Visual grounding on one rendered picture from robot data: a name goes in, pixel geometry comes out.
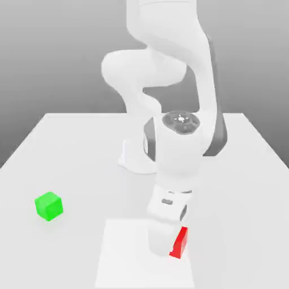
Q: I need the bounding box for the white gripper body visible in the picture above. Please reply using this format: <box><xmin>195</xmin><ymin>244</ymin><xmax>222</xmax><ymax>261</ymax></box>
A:
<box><xmin>147</xmin><ymin>221</ymin><xmax>182</xmax><ymax>257</ymax></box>

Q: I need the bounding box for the small red cube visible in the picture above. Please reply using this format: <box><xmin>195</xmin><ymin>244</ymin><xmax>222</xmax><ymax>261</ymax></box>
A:
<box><xmin>169</xmin><ymin>226</ymin><xmax>189</xmax><ymax>260</ymax></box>

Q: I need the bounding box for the small green cube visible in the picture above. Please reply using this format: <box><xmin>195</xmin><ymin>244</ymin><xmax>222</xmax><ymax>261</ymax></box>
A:
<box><xmin>34</xmin><ymin>191</ymin><xmax>64</xmax><ymax>222</ymax></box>

